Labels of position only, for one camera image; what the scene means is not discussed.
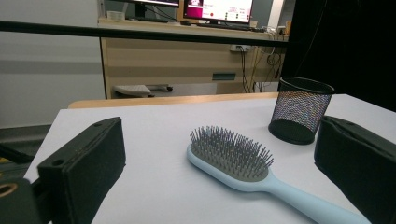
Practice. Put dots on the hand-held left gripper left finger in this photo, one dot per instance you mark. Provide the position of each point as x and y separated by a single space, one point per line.
81 168

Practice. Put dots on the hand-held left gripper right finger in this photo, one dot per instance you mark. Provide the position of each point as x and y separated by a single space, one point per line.
358 161

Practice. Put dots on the black mesh pen holder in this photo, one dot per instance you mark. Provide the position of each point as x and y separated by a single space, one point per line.
295 130

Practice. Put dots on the light blue hairbrush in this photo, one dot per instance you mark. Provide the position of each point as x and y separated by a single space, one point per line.
280 186

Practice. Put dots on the white table cover sheet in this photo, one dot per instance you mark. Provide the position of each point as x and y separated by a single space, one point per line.
155 140

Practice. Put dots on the white cabinet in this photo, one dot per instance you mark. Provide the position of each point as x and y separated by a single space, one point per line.
46 93

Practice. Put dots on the white chair base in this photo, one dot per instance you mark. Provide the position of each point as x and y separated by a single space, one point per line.
132 90

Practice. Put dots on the light wooden table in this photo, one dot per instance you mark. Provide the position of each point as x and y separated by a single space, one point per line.
155 100

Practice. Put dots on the black curtain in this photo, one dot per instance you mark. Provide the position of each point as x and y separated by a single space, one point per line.
348 46

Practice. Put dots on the light wooden office desk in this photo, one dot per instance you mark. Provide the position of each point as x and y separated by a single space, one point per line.
171 62

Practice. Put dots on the white container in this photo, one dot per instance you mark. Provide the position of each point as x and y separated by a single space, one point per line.
115 15

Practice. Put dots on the grey desk label plate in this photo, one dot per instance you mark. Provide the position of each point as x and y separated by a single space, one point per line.
224 76

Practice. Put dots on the white power strip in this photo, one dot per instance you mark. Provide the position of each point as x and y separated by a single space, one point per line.
239 48

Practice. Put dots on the dark computer monitor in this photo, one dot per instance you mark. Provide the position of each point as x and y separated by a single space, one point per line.
146 2

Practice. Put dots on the black computer mouse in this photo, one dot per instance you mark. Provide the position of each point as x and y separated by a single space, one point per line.
185 22

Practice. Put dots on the black keyboard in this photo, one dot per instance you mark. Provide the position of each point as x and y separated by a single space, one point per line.
224 27

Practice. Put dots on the monitor with pink screen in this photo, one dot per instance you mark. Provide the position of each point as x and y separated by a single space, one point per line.
224 9

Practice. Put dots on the black horizontal frame bar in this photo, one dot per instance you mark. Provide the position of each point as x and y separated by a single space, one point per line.
93 31

